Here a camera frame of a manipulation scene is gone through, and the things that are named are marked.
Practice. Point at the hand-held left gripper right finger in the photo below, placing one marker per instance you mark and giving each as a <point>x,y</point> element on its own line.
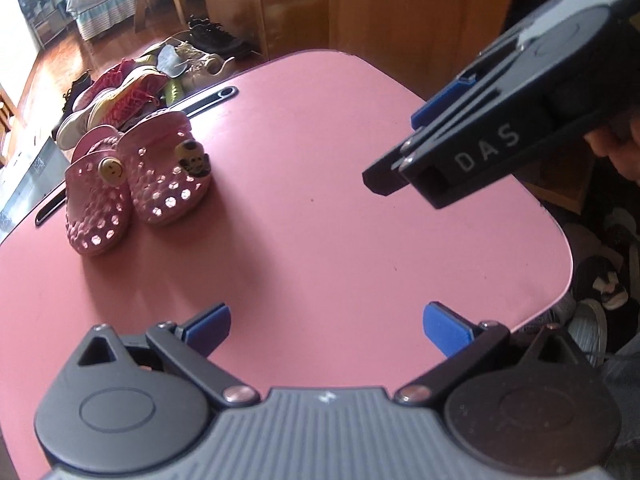
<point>445,330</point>

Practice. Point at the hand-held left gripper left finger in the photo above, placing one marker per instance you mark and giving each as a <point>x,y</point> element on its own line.
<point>210,328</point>

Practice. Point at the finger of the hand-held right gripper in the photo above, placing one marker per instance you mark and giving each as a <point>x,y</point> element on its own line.
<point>382,180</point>
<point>432,107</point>

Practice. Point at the pink clog bear charm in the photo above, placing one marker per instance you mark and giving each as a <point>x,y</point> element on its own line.
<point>160,185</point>

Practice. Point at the pink clog smiley charm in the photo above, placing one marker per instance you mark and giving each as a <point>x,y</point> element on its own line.
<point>95,210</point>

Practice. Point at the person's right hand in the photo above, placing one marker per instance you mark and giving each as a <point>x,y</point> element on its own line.
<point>617,152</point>

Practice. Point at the wooden wardrobe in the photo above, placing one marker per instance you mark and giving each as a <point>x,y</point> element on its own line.
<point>350,5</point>

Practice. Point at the white grey sneaker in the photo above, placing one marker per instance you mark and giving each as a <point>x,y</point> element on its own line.
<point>590,332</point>

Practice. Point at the black furry panda slipper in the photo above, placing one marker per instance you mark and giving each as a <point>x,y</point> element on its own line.
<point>622,230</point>
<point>607,282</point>

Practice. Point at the dark grey cloth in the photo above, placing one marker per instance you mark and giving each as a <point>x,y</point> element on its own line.
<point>622,395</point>

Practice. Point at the pile of assorted sneakers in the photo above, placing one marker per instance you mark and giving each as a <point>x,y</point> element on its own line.
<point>125,95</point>

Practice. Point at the shelf with blue clutter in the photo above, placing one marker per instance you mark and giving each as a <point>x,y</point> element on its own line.
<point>37,5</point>

